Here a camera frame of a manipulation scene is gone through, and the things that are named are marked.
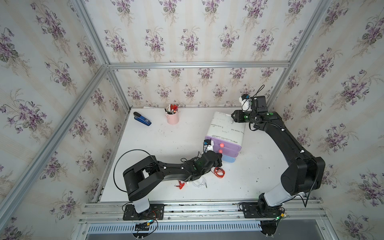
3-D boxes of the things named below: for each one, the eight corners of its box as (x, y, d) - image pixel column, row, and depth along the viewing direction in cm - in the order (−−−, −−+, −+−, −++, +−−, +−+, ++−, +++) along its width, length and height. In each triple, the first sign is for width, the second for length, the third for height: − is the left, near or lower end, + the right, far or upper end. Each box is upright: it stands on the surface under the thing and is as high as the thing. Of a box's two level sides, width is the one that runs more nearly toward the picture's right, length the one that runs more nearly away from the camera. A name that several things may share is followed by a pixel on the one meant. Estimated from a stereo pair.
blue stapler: (134, 118, 116) (132, 113, 113) (137, 115, 118) (135, 111, 114) (148, 126, 111) (146, 122, 107) (151, 124, 113) (150, 119, 109)
